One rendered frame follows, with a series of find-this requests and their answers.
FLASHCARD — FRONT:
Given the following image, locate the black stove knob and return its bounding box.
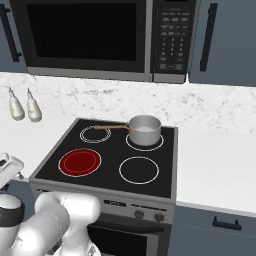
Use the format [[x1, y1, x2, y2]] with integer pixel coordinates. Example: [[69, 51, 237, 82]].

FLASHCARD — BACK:
[[134, 209, 146, 221], [154, 212, 166, 224]]

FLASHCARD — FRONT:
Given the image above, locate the grey-blue base cupboard door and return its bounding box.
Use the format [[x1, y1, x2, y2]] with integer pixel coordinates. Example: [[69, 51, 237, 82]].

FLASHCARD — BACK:
[[166, 224, 256, 256]]

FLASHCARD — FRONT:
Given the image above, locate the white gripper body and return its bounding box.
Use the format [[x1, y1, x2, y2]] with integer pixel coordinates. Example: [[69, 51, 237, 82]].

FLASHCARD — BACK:
[[0, 152, 26, 188]]

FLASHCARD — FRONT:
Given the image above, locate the black drawer handle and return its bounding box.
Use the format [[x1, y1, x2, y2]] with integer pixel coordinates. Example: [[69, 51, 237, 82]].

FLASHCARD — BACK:
[[211, 215, 244, 232]]

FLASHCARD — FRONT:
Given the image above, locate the black oven door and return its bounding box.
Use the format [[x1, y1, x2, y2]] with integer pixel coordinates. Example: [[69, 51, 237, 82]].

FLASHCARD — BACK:
[[85, 213, 172, 256]]

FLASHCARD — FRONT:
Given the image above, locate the black and steel stove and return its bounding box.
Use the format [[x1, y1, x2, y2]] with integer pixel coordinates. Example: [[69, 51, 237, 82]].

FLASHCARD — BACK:
[[28, 117, 179, 256]]

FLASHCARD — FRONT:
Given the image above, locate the silver saucepan with wooden handle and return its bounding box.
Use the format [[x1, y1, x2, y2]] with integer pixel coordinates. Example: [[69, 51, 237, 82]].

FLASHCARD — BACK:
[[94, 114, 163, 148]]

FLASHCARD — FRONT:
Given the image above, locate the black cupboard door handle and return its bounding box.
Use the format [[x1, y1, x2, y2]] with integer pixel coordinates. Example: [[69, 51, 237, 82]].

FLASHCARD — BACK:
[[0, 3, 23, 64], [199, 2, 219, 73]]

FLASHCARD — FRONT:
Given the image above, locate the black and steel microwave oven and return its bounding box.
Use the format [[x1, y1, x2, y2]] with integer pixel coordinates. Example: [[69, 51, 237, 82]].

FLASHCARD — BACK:
[[9, 0, 202, 84]]

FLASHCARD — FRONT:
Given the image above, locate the black oven door handle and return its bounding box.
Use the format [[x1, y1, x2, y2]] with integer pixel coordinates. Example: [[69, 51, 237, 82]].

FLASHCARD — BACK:
[[95, 213, 166, 235]]

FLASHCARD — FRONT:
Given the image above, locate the grey-blue drawer front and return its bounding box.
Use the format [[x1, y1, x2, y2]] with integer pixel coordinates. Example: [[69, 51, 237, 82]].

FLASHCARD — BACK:
[[172, 204, 256, 240]]

